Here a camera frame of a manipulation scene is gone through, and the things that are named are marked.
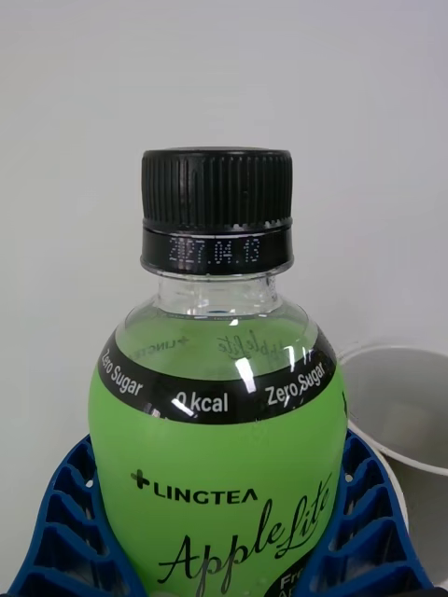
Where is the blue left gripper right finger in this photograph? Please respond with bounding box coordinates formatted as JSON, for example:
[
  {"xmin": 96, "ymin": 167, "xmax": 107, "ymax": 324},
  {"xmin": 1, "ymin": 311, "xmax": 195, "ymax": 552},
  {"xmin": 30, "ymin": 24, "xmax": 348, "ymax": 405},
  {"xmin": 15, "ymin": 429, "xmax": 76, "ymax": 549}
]
[{"xmin": 289, "ymin": 428, "xmax": 435, "ymax": 597}]

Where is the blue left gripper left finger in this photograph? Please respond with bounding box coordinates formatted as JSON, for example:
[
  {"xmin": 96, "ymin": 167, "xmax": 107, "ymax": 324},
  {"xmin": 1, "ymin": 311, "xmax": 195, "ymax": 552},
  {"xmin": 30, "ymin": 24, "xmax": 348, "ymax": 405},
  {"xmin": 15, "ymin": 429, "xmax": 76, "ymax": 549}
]
[{"xmin": 7, "ymin": 434, "xmax": 149, "ymax": 597}]

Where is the green label plastic bottle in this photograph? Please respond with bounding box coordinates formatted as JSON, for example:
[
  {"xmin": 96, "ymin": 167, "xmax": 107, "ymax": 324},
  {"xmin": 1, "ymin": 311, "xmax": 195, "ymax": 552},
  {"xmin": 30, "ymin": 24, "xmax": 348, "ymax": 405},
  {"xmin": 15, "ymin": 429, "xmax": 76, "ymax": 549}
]
[{"xmin": 87, "ymin": 146, "xmax": 349, "ymax": 597}]

